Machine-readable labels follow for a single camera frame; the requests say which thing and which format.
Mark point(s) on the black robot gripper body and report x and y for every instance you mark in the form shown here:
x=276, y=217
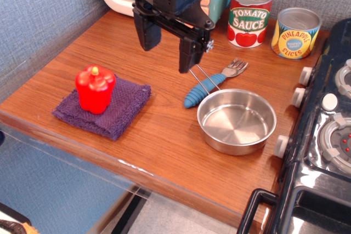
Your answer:
x=181, y=18

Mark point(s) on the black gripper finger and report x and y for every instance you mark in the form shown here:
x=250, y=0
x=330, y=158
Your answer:
x=190, y=54
x=148, y=32

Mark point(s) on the small steel pot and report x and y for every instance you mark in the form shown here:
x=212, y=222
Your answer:
x=235, y=121

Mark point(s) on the purple folded cloth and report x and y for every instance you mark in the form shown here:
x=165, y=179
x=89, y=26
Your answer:
x=127, y=101

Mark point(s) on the red toy bell pepper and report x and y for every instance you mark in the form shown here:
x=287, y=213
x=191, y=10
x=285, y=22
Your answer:
x=95, y=85

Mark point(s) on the tomato sauce can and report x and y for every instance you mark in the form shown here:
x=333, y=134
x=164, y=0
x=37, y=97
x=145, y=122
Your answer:
x=248, y=21

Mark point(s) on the pineapple slices can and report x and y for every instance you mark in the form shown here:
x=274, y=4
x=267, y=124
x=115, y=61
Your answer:
x=295, y=32

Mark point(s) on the black toy stove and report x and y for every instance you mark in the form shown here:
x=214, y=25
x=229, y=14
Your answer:
x=314, y=181

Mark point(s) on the blue handled toy fork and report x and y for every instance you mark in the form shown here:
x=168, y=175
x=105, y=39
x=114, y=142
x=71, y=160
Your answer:
x=203, y=88

